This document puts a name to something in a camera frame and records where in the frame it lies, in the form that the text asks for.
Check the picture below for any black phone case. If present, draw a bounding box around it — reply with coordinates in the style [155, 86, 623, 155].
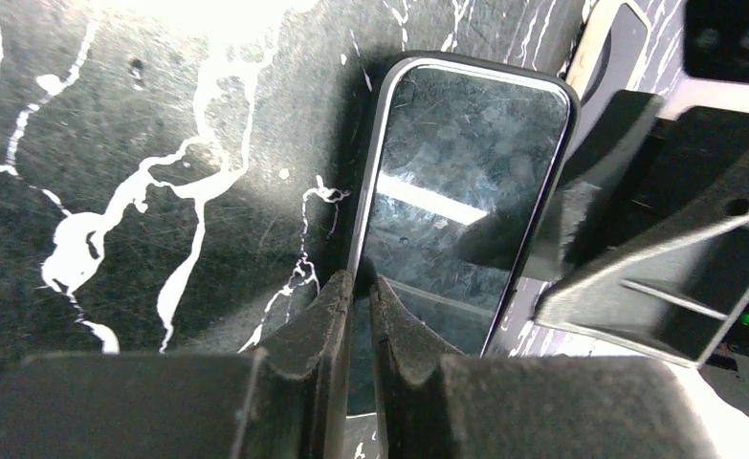
[341, 50, 584, 420]

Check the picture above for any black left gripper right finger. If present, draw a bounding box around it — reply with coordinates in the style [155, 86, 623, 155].
[370, 278, 716, 458]

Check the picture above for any beige phone case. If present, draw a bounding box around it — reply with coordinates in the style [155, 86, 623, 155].
[566, 0, 651, 121]

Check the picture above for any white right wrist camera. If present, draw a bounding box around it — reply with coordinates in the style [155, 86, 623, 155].
[659, 1, 749, 120]

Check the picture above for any black phone with light edge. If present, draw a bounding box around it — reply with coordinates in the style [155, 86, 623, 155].
[347, 57, 573, 416]

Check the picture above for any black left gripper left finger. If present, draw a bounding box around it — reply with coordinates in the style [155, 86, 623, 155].
[0, 271, 354, 458]

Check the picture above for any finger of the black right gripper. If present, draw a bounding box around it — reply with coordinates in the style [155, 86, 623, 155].
[525, 90, 665, 282]
[535, 107, 749, 367]

